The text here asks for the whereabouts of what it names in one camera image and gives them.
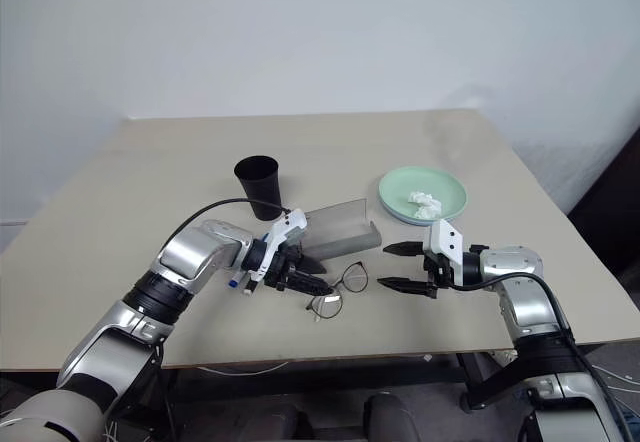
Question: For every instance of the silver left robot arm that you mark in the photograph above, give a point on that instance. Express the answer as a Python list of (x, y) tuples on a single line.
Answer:
[(190, 254)]

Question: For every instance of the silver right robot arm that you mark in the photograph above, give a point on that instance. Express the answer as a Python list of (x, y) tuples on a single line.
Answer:
[(525, 287)]

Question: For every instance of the blue-capped white marker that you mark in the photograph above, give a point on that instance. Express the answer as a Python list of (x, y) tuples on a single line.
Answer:
[(233, 283)]

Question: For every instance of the dark cabinet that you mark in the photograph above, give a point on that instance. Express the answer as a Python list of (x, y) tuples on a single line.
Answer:
[(612, 222)]

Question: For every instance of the black table leg frame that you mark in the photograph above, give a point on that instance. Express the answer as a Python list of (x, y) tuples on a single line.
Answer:
[(487, 379)]

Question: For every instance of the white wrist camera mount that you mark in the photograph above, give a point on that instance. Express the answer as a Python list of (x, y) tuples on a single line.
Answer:
[(447, 244), (286, 227)]

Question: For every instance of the black plastic cup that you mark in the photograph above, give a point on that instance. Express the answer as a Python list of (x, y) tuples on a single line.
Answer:
[(257, 187)]

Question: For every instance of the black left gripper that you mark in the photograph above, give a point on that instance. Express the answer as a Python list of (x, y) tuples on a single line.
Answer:
[(280, 268)]

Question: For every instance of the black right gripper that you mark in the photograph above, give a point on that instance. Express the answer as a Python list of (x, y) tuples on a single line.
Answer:
[(436, 271)]

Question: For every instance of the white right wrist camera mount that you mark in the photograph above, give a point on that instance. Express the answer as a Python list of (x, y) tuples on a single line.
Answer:
[(447, 244)]

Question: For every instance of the grey open glasses case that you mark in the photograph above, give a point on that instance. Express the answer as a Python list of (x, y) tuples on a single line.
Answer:
[(345, 239)]

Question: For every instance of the dark rounded shape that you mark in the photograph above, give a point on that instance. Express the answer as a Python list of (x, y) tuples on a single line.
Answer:
[(397, 414)]

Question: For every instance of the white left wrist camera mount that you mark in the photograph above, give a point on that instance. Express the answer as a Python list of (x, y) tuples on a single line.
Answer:
[(286, 227)]

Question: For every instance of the crumpled white paper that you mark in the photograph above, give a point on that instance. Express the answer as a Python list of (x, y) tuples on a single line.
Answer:
[(425, 204)]

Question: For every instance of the mint green plate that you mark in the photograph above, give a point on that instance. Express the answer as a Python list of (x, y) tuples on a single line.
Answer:
[(400, 184)]

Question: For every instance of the thin dark-framed glasses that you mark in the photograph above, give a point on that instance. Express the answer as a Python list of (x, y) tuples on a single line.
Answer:
[(363, 273)]

